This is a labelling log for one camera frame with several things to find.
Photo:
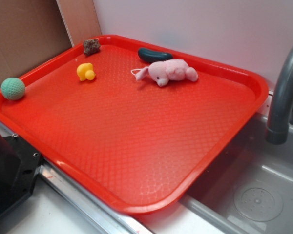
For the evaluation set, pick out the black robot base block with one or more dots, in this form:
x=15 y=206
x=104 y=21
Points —
x=19 y=166

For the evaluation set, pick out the yellow rubber duck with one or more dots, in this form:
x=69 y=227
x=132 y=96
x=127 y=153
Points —
x=85 y=72

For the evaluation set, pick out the red plastic tray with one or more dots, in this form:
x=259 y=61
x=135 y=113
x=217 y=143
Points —
x=136 y=146

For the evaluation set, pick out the pink plush bunny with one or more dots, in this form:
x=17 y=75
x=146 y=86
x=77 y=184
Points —
x=164 y=71

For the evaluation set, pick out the dark green toy cucumber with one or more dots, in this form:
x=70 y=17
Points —
x=152 y=56

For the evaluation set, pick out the brown rock toy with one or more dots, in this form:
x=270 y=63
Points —
x=91 y=46

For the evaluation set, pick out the grey toy sink basin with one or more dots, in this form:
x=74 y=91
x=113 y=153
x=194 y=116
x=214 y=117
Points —
x=248 y=189

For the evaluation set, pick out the grey sink faucet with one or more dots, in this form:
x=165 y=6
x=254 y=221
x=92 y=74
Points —
x=281 y=110

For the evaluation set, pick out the green textured ball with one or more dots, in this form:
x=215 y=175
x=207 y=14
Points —
x=12 y=88

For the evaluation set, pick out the brown cardboard panel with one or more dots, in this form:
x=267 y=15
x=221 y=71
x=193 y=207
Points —
x=34 y=31

